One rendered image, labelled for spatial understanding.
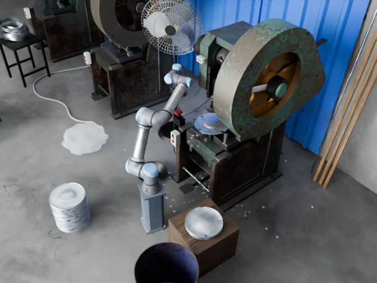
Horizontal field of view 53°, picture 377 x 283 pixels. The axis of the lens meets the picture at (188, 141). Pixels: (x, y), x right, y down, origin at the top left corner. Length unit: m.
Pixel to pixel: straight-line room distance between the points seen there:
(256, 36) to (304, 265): 1.86
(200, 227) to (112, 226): 0.88
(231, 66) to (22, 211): 2.31
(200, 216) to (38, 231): 1.42
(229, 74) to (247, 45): 0.21
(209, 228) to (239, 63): 1.25
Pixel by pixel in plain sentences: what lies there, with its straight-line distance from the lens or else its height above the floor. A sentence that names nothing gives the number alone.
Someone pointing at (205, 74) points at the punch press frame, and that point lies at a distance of 2.99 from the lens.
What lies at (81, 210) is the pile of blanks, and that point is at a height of 0.22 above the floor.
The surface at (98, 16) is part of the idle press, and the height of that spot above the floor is 1.31.
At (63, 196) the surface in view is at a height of 0.31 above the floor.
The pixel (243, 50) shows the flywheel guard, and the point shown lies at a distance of 2.38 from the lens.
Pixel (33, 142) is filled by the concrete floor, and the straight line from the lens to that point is 4.42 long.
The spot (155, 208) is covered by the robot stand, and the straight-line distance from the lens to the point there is 3.12.
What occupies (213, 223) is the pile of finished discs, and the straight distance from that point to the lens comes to 2.93.
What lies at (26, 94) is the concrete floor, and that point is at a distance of 5.26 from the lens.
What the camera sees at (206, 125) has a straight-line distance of 3.12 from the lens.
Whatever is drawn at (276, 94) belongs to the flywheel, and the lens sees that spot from 2.61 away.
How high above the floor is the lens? 2.69
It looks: 40 degrees down
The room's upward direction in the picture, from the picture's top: 2 degrees clockwise
